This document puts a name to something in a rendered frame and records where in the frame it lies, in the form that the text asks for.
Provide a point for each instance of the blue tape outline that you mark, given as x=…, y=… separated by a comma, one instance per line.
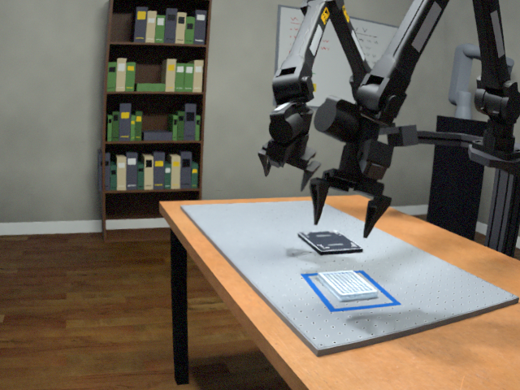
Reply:
x=332, y=309

